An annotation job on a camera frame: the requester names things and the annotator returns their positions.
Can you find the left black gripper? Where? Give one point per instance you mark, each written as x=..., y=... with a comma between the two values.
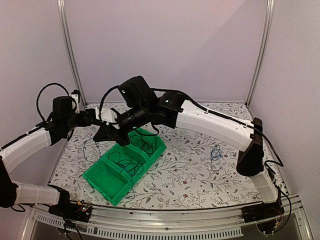
x=86, y=120

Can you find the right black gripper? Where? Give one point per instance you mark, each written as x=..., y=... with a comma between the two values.
x=107, y=133

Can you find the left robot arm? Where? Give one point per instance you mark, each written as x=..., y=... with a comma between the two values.
x=61, y=123

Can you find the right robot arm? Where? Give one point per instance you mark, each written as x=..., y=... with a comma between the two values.
x=176, y=109

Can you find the green three-compartment bin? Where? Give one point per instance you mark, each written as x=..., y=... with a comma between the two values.
x=121, y=167

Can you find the floral patterned table mat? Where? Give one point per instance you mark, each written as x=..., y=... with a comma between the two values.
x=196, y=171

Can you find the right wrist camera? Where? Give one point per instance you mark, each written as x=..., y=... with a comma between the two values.
x=107, y=115

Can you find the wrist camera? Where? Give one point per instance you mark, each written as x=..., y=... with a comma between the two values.
x=75, y=98
x=107, y=115

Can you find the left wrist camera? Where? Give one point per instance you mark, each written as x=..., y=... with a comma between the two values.
x=75, y=98

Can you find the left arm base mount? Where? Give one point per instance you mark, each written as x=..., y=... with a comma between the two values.
x=78, y=211

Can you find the front aluminium rail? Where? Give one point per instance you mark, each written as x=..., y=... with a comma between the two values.
x=222, y=223

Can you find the left aluminium frame post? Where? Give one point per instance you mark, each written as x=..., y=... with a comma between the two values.
x=61, y=5

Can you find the aluminium frame post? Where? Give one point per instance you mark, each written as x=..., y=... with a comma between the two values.
x=61, y=5
x=262, y=51

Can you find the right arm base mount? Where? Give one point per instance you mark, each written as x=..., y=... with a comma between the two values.
x=262, y=211

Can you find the right aluminium frame post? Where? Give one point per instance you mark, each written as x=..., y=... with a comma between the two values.
x=262, y=51

